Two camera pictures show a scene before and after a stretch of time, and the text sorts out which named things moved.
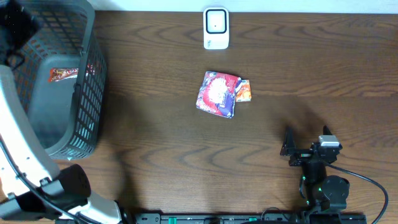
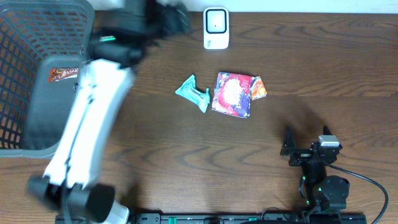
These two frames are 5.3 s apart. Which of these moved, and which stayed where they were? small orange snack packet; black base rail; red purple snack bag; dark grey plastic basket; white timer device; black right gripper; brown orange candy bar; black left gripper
Moved: small orange snack packet; black left gripper; red purple snack bag
Stayed: dark grey plastic basket; black base rail; brown orange candy bar; white timer device; black right gripper
